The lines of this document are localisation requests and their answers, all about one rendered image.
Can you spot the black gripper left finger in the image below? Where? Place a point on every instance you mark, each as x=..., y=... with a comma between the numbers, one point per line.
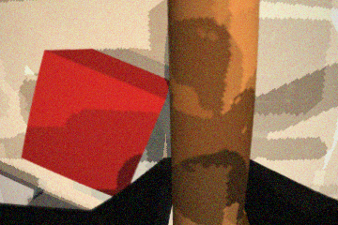
x=146, y=201

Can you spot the red cube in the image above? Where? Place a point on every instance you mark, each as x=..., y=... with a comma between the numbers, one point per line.
x=91, y=117

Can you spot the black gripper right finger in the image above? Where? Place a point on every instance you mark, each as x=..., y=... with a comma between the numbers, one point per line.
x=274, y=199

